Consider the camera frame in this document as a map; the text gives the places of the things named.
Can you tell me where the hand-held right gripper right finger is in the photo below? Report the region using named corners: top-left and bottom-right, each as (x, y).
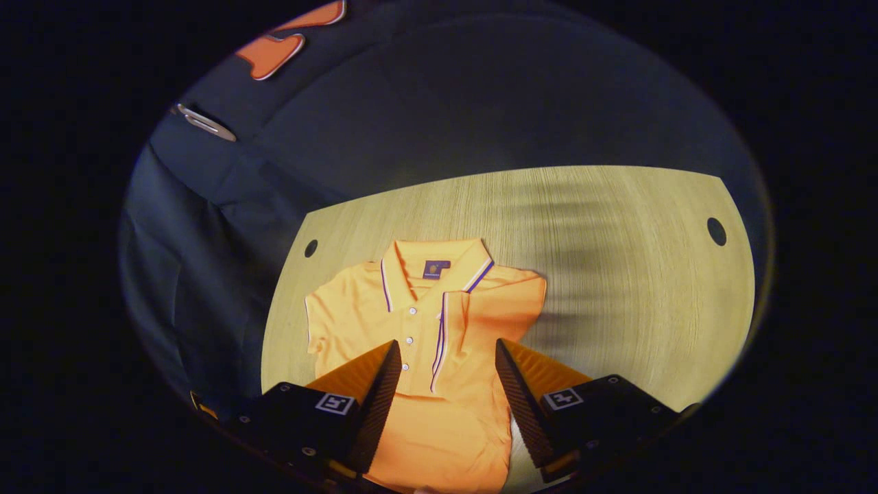
top-left (495, 338), bottom-right (690, 484)

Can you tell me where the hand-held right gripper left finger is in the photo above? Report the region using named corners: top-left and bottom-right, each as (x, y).
top-left (230, 338), bottom-right (403, 484)

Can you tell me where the orange polo T-shirt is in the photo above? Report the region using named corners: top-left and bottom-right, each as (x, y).
top-left (304, 238), bottom-right (548, 494)

